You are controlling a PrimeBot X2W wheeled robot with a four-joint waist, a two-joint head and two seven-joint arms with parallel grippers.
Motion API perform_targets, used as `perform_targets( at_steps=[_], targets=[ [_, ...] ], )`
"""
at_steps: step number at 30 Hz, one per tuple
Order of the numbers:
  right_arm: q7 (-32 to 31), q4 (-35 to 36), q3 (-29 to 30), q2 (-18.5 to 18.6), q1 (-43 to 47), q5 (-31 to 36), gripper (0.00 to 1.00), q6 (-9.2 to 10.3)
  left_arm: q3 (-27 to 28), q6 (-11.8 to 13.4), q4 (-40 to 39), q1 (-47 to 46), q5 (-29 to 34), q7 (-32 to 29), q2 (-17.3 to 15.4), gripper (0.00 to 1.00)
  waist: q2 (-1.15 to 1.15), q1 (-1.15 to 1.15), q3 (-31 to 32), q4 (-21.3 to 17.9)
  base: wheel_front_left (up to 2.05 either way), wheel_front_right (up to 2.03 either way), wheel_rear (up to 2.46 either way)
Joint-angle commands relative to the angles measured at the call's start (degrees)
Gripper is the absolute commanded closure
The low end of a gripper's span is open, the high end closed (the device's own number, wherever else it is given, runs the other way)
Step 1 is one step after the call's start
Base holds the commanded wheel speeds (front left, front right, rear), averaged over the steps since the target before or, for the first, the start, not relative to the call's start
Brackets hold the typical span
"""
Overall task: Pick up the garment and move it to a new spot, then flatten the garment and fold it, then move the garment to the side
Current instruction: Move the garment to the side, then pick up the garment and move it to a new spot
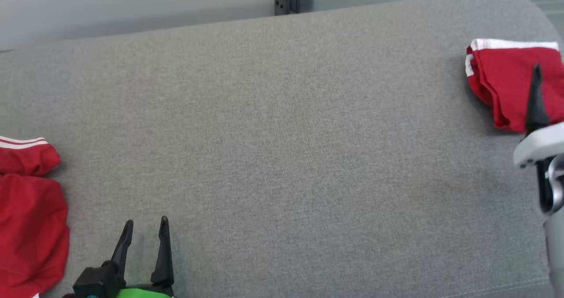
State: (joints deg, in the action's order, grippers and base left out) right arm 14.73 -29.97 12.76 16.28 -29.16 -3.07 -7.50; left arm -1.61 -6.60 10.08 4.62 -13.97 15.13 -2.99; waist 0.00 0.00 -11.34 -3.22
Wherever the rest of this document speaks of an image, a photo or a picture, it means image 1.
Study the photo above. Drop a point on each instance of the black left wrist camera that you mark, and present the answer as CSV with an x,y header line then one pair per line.
x,y
94,282

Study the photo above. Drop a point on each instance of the red basketball jersey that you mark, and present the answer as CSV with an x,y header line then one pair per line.
x,y
31,227

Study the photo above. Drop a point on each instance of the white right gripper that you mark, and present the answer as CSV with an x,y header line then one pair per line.
x,y
539,148

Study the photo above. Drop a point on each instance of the red shorts with white stripe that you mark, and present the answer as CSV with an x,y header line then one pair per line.
x,y
502,77

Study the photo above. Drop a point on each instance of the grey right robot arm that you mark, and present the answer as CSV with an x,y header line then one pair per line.
x,y
555,227

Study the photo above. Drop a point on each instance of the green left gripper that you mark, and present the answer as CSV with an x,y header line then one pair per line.
x,y
145,293

